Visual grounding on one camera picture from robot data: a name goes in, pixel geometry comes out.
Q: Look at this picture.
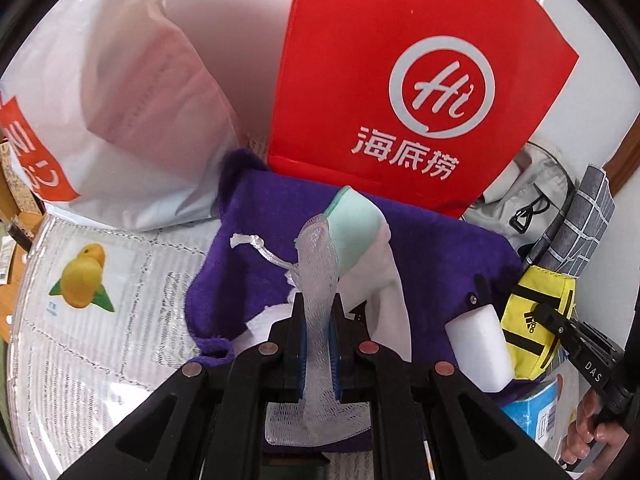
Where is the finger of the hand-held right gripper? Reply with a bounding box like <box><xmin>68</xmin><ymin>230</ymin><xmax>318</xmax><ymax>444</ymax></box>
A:
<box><xmin>532</xmin><ymin>302</ymin><xmax>581</xmax><ymax>356</ymax></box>

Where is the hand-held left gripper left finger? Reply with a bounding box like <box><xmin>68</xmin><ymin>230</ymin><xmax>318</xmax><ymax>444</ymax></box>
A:
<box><xmin>60</xmin><ymin>294</ymin><xmax>306</xmax><ymax>480</ymax></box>

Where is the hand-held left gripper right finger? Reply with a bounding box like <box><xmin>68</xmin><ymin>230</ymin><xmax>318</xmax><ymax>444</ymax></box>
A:
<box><xmin>329</xmin><ymin>294</ymin><xmax>573</xmax><ymax>480</ymax></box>

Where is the yellow pouch with black straps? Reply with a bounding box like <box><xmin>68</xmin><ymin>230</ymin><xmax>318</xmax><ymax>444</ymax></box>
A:
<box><xmin>465</xmin><ymin>266</ymin><xmax>578</xmax><ymax>380</ymax></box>

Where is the white mesh net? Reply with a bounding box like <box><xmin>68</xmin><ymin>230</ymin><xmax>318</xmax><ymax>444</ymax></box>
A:
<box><xmin>230</xmin><ymin>212</ymin><xmax>373</xmax><ymax>448</ymax></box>

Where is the person's right hand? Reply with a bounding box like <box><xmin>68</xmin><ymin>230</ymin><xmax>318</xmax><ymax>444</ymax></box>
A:
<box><xmin>560</xmin><ymin>385</ymin><xmax>636</xmax><ymax>476</ymax></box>

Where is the white sponge block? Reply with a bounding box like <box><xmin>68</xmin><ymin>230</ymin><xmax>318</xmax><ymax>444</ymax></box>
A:
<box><xmin>444</xmin><ymin>304</ymin><xmax>516</xmax><ymax>393</ymax></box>

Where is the blue tissue pack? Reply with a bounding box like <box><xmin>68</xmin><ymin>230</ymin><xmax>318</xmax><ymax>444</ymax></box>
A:
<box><xmin>500</xmin><ymin>360</ymin><xmax>586</xmax><ymax>461</ymax></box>

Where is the grey checked pillow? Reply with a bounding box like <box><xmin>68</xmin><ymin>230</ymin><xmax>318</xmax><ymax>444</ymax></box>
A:
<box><xmin>520</xmin><ymin>162</ymin><xmax>617</xmax><ymax>278</ymax></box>

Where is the purple towel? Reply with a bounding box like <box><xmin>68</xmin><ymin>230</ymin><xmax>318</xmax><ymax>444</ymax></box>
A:
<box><xmin>185</xmin><ymin>149</ymin><xmax>538</xmax><ymax>456</ymax></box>

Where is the white and mint green sock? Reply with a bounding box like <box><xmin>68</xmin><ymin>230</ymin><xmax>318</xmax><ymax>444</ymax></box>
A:
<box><xmin>322</xmin><ymin>185</ymin><xmax>413</xmax><ymax>361</ymax></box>

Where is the beige fabric bag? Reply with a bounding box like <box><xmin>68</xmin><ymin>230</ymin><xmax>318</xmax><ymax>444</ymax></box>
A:
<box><xmin>460</xmin><ymin>142</ymin><xmax>586</xmax><ymax>263</ymax></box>

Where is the red paper bag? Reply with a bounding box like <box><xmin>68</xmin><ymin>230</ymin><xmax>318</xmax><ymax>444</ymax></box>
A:
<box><xmin>266</xmin><ymin>0</ymin><xmax>581</xmax><ymax>218</ymax></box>

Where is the wooden headboard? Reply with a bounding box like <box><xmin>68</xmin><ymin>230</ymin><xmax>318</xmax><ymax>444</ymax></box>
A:
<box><xmin>0</xmin><ymin>140</ymin><xmax>46</xmax><ymax>346</ymax></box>

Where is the white plastic shopping bag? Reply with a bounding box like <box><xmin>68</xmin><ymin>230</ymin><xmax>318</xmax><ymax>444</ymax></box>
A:
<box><xmin>0</xmin><ymin>0</ymin><xmax>306</xmax><ymax>233</ymax></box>

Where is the brown wooden frame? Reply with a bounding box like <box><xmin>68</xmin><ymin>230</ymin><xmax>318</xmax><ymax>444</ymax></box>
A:
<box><xmin>600</xmin><ymin>110</ymin><xmax>640</xmax><ymax>196</ymax></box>

